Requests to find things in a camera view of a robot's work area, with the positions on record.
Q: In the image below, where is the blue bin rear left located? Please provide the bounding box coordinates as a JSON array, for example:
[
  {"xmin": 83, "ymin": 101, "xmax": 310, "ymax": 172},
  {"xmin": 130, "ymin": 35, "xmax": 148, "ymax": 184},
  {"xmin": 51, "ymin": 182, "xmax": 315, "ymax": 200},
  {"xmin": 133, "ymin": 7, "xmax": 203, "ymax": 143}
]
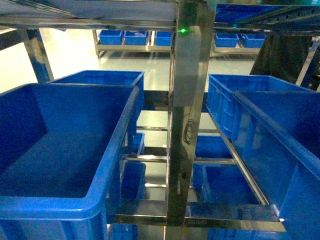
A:
[{"xmin": 50, "ymin": 70, "xmax": 145, "ymax": 121}]

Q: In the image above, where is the blue lower bin left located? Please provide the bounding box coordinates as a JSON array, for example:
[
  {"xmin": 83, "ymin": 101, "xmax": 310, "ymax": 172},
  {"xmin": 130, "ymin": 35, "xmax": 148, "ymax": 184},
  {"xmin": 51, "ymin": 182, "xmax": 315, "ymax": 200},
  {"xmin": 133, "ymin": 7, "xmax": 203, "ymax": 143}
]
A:
[{"xmin": 121, "ymin": 132, "xmax": 146, "ymax": 200}]

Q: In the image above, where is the blue bin rear right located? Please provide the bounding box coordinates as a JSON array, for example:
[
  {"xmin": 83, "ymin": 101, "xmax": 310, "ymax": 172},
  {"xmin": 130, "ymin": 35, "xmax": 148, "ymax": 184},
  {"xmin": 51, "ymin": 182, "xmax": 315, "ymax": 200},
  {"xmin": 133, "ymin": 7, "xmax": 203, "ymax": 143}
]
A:
[{"xmin": 206, "ymin": 74, "xmax": 310, "ymax": 139}]

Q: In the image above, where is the blue lower bin right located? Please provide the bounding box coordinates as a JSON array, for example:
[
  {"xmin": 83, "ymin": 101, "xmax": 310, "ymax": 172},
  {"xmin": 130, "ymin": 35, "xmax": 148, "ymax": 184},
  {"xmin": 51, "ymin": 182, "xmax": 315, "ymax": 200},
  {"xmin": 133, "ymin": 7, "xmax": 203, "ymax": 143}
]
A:
[{"xmin": 191, "ymin": 135, "xmax": 259, "ymax": 205}]

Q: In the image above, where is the large blue left bin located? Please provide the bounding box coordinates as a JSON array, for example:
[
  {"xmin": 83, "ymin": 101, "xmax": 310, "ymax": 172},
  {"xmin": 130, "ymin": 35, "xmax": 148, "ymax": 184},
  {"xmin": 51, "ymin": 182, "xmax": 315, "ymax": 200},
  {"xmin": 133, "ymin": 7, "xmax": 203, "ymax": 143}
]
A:
[{"xmin": 0, "ymin": 83, "xmax": 139, "ymax": 240}]

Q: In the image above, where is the large blue bin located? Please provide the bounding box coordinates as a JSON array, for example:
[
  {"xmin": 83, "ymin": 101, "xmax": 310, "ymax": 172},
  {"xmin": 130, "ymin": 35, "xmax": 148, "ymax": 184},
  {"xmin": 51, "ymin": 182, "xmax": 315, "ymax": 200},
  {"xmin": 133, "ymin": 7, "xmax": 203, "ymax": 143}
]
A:
[
  {"xmin": 0, "ymin": 83, "xmax": 139, "ymax": 240},
  {"xmin": 231, "ymin": 91, "xmax": 320, "ymax": 240}
]

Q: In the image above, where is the large blue right bin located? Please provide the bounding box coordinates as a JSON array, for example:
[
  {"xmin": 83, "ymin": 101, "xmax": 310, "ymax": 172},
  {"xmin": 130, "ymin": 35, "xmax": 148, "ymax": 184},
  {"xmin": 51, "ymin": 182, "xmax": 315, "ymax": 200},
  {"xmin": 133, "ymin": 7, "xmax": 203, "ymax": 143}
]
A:
[{"xmin": 231, "ymin": 91, "xmax": 320, "ymax": 240}]

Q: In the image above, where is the central steel rack post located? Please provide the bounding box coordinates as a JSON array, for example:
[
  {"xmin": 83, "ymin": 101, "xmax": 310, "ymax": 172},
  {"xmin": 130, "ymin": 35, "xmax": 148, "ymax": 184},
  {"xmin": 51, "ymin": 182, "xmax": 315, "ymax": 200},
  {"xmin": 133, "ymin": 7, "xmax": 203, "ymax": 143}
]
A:
[{"xmin": 166, "ymin": 0, "xmax": 217, "ymax": 227}]

